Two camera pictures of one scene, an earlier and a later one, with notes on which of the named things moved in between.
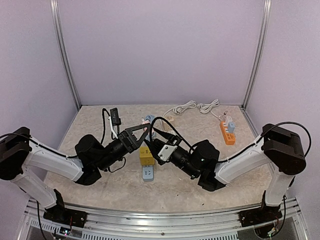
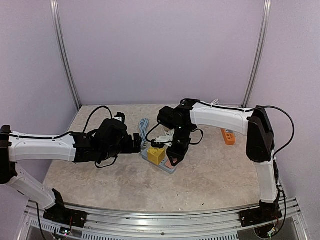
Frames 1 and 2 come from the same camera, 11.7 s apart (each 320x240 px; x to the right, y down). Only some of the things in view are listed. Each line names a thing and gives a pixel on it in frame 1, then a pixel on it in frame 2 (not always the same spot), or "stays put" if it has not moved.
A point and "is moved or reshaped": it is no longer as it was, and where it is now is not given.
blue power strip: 148,172 to 144,155
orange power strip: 229,138 stays put
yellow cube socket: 146,157 is moved or reshaped
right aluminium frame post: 267,7 stays put
